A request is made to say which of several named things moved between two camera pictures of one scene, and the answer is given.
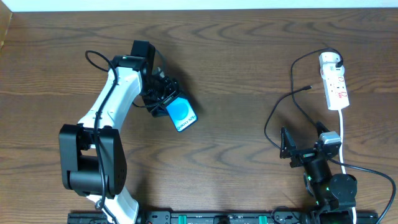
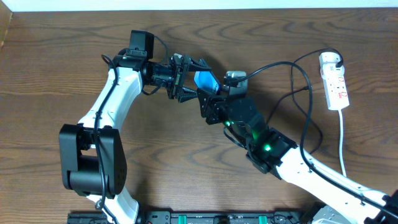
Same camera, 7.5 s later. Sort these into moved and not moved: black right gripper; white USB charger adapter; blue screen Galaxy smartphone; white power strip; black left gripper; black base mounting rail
Moved: black right gripper; blue screen Galaxy smartphone; black left gripper
Not moved: black base mounting rail; white USB charger adapter; white power strip
